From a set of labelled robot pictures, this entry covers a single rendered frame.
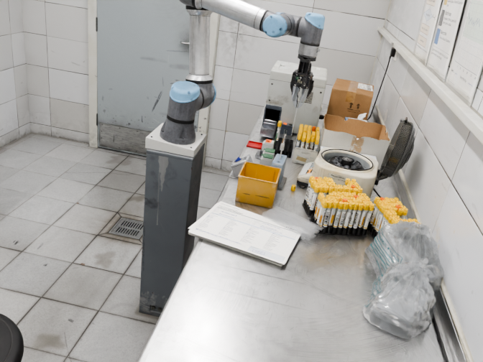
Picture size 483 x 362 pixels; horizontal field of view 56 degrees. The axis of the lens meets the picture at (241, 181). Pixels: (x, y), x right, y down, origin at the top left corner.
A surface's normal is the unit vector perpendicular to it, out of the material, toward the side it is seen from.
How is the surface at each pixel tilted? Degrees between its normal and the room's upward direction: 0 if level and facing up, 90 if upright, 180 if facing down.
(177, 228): 90
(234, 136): 90
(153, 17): 90
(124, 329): 0
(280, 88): 90
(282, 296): 0
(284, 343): 0
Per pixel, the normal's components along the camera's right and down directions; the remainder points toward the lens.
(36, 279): 0.14, -0.89
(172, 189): -0.18, 0.40
